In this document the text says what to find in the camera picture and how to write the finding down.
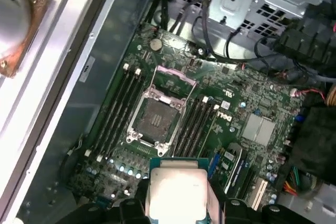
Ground black RAM slot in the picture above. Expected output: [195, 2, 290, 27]
[185, 97, 214, 156]
[96, 68, 142, 162]
[194, 104, 220, 158]
[180, 95, 208, 156]
[85, 62, 130, 156]
[91, 66, 135, 158]
[173, 95, 202, 156]
[103, 74, 146, 156]

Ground silver CPU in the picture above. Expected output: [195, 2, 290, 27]
[145, 157, 222, 224]

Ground red wire white plug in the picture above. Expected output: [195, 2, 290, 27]
[290, 87, 329, 98]

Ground black open PC case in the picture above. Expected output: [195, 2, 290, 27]
[0, 0, 336, 224]

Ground black cable pair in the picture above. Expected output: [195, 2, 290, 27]
[143, 0, 171, 33]

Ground silver coin cell battery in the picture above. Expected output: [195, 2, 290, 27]
[149, 37, 163, 51]

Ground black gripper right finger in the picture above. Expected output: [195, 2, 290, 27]
[207, 176, 292, 224]

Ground metal socket cover frame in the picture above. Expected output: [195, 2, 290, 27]
[148, 64, 198, 100]

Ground white label sticker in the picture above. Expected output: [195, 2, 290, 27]
[79, 55, 96, 84]

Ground green motherboard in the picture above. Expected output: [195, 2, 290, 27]
[67, 23, 316, 209]

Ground square brown base plate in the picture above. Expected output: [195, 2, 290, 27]
[0, 0, 50, 78]

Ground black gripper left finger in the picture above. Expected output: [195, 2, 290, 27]
[61, 176, 152, 224]

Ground silver chipset heatsink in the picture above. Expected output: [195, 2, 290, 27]
[240, 113, 276, 147]

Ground CPU socket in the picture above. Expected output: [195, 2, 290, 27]
[125, 87, 188, 157]

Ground coloured power connector wires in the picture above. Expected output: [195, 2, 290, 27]
[282, 166, 305, 197]

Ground black cable bundle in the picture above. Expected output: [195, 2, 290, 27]
[190, 14, 336, 65]

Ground black plastic fan shroud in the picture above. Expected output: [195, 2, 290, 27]
[278, 105, 336, 183]

